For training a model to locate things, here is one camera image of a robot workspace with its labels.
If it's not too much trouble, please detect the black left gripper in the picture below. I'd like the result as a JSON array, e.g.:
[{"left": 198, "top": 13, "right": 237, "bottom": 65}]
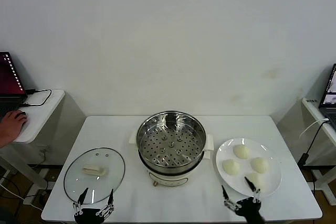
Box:
[{"left": 72, "top": 188, "right": 116, "bottom": 224}]

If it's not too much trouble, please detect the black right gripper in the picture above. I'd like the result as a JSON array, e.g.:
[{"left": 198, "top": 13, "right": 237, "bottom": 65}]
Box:
[{"left": 222, "top": 177, "right": 265, "bottom": 224}]

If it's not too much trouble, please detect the white steamed baozi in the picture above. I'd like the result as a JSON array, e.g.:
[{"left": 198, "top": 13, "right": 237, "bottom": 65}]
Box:
[
  {"left": 245, "top": 172, "right": 270, "bottom": 193},
  {"left": 222, "top": 158, "right": 240, "bottom": 176},
  {"left": 233, "top": 144, "right": 250, "bottom": 160},
  {"left": 250, "top": 157, "right": 269, "bottom": 174}
]

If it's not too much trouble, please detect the glass lid with white handle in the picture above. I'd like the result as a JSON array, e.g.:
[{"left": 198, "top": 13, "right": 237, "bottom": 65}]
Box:
[{"left": 64, "top": 147, "right": 126, "bottom": 206}]

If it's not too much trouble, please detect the person's bare forearm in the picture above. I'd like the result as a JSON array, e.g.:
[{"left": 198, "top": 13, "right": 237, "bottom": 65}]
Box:
[{"left": 0, "top": 129, "right": 13, "bottom": 148}]

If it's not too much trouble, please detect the person's bare hand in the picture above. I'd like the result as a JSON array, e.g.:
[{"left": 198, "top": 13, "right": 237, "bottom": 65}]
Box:
[{"left": 1, "top": 110, "right": 29, "bottom": 143}]

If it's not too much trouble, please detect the white round plate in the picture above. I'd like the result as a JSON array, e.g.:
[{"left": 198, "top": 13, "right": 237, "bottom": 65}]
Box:
[{"left": 215, "top": 137, "right": 282, "bottom": 197}]

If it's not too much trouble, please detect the white floor power strip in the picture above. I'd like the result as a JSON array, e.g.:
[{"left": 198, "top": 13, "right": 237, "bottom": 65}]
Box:
[{"left": 23, "top": 197, "right": 40, "bottom": 206}]

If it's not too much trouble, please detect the white electric cooker pot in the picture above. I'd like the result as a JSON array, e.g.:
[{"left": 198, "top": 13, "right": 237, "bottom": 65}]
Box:
[{"left": 128, "top": 132, "right": 214, "bottom": 187}]

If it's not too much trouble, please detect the white side table with label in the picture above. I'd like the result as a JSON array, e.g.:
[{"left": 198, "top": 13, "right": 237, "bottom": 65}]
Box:
[{"left": 301, "top": 97, "right": 336, "bottom": 205}]

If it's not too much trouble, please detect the white rounded side table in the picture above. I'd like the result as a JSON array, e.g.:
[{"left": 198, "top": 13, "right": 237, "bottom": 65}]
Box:
[{"left": 0, "top": 89, "right": 66, "bottom": 190}]

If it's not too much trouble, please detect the black laptop with dock icons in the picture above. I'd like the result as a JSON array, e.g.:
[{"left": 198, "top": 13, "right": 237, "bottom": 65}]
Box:
[{"left": 0, "top": 51, "right": 28, "bottom": 125}]

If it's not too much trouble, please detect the black cable with adapter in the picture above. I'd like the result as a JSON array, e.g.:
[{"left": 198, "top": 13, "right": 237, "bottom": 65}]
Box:
[{"left": 298, "top": 121, "right": 329, "bottom": 166}]

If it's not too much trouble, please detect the black floor cable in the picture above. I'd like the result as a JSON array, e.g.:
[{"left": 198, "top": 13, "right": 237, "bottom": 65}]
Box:
[{"left": 0, "top": 176, "right": 52, "bottom": 201}]

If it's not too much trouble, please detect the white thin cable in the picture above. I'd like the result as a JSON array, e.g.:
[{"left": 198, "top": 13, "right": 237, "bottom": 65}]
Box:
[{"left": 299, "top": 118, "right": 329, "bottom": 140}]

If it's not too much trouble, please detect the black laptop charger cable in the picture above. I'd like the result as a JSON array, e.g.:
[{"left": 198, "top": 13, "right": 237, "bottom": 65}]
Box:
[{"left": 20, "top": 89, "right": 52, "bottom": 108}]

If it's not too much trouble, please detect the grey laptop showing camera windows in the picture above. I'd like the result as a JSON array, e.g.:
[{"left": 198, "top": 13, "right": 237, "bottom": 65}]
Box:
[{"left": 318, "top": 63, "right": 336, "bottom": 130}]

